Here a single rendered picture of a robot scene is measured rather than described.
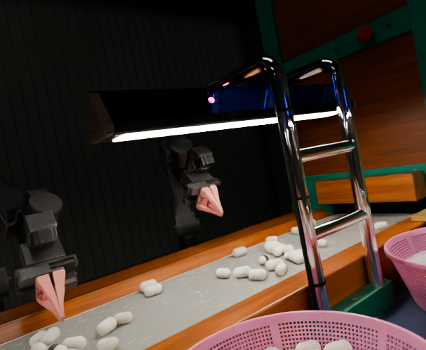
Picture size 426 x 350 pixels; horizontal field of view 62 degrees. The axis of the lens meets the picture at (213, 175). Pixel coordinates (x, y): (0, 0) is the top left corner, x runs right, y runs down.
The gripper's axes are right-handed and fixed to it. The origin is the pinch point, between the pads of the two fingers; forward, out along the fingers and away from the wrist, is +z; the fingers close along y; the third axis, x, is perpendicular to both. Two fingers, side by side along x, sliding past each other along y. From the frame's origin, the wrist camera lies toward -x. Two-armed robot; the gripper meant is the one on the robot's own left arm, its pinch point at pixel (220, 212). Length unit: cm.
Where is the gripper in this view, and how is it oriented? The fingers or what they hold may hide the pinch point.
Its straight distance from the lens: 88.3
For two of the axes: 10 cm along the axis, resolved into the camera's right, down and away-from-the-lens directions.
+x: -2.3, 8.1, 5.5
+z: 5.6, 5.7, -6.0
